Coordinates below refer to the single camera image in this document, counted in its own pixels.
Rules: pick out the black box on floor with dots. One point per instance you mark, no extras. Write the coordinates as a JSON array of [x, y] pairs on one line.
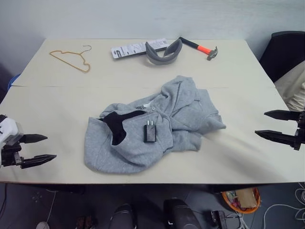
[[219, 220]]

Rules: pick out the brown cardboard piece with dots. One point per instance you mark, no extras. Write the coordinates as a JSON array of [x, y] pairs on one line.
[[246, 198]]

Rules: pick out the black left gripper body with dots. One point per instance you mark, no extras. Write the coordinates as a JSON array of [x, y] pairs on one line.
[[9, 157]]

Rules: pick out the orange basket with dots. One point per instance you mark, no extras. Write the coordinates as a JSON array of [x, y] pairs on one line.
[[250, 210]]

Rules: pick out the grey zip hoodie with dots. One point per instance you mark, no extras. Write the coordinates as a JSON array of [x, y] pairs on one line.
[[143, 155]]

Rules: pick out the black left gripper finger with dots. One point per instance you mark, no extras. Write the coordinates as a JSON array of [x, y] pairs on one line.
[[38, 160], [35, 138]]

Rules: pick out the dark bulky object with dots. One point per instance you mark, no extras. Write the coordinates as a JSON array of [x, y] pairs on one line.
[[6, 81]]

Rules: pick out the dark rounded shape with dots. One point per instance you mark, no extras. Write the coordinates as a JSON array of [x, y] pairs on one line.
[[181, 214], [124, 217]]

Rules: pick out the black white packaging card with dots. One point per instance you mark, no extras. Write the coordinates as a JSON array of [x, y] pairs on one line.
[[126, 50]]

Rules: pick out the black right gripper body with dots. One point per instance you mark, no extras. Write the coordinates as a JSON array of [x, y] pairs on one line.
[[300, 133]]

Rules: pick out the blue object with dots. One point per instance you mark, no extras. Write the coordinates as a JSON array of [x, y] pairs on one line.
[[14, 80]]

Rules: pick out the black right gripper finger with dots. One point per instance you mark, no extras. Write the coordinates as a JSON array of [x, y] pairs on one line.
[[281, 115], [276, 137]]

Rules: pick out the beige cushion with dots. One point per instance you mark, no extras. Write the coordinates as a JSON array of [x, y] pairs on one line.
[[295, 88]]

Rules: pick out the black chair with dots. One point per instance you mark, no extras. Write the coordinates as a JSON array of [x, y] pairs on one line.
[[286, 52]]

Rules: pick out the black plug charger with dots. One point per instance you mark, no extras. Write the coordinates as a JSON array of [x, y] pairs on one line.
[[149, 133]]

